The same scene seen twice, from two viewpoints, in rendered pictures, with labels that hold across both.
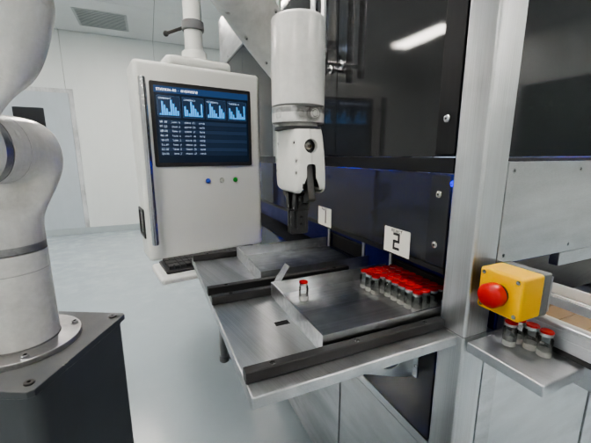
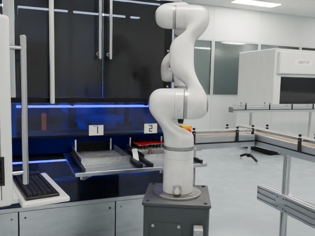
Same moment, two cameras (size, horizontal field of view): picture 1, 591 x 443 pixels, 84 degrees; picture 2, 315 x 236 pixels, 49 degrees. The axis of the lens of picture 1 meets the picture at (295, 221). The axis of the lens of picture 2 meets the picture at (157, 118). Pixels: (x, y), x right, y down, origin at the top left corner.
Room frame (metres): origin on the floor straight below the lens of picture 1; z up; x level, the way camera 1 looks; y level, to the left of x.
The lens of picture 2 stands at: (0.61, 1.89, 1.31)
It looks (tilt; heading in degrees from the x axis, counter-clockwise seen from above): 6 degrees down; 272
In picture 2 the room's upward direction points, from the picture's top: 1 degrees clockwise
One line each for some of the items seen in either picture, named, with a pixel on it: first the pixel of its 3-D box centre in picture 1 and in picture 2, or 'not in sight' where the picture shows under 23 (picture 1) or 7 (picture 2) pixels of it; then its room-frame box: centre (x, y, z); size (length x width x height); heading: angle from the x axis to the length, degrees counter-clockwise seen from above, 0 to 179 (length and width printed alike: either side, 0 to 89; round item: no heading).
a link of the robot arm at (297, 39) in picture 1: (298, 63); (181, 74); (0.55, 0.00, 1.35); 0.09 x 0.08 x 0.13; 177
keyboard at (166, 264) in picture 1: (215, 257); (33, 183); (1.24, 0.32, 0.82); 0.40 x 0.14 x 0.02; 123
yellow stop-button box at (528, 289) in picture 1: (512, 290); (184, 130); (0.51, -0.36, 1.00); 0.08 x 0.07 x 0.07; 114
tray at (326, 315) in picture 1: (361, 297); (155, 150); (0.69, -0.15, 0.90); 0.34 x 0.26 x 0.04; 114
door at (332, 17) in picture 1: (302, 69); (60, 44); (1.22, -0.03, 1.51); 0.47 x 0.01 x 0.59; 24
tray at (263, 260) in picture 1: (299, 256); (99, 153); (1.00, -0.01, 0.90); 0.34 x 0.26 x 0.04; 114
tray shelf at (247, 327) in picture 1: (302, 286); (131, 159); (0.81, -0.02, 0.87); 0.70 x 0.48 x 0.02; 24
